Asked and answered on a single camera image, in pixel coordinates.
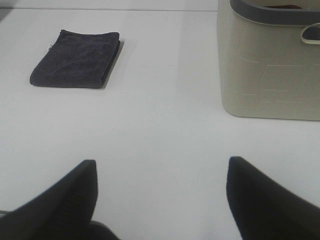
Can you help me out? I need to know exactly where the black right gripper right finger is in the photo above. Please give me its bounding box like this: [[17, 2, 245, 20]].
[[226, 156, 320, 240]]

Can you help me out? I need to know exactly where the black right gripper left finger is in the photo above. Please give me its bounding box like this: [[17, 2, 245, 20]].
[[0, 160, 118, 240]]

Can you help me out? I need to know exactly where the folded dark navy towel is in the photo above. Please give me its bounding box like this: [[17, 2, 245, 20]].
[[29, 29, 121, 89]]

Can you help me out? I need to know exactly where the beige laundry basket grey rim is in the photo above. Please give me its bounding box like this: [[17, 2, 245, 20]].
[[217, 0, 320, 121]]

